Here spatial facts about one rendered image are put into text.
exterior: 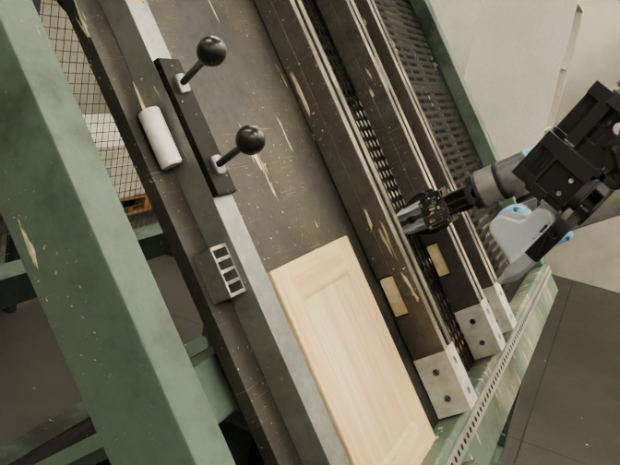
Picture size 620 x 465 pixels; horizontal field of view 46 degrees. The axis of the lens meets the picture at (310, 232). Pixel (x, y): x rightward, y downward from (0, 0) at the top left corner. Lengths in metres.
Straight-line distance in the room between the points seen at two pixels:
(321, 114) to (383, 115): 0.35
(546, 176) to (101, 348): 0.48
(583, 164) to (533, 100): 4.22
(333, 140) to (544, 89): 3.58
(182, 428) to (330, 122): 0.81
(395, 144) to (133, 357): 1.11
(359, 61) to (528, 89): 3.22
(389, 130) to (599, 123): 1.07
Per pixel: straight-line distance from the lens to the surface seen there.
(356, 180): 1.41
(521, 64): 4.95
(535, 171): 0.73
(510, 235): 0.75
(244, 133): 0.89
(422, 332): 1.44
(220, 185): 0.98
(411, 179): 1.75
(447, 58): 2.77
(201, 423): 0.80
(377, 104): 1.77
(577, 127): 0.73
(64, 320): 0.82
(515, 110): 4.95
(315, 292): 1.16
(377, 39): 1.96
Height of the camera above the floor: 1.55
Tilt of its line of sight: 15 degrees down
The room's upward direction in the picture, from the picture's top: 11 degrees clockwise
